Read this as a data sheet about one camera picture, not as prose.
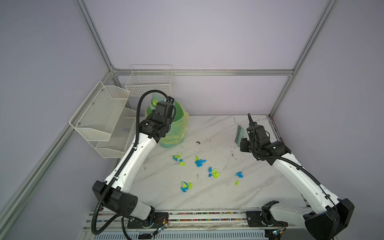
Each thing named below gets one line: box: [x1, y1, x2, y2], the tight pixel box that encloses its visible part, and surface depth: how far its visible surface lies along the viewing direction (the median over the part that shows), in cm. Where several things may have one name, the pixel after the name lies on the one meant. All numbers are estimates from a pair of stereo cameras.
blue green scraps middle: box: [208, 166, 221, 179], surface depth 91 cm
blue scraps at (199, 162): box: [195, 159, 207, 168], surface depth 96 cm
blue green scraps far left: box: [172, 152, 186, 166], surface depth 97 cm
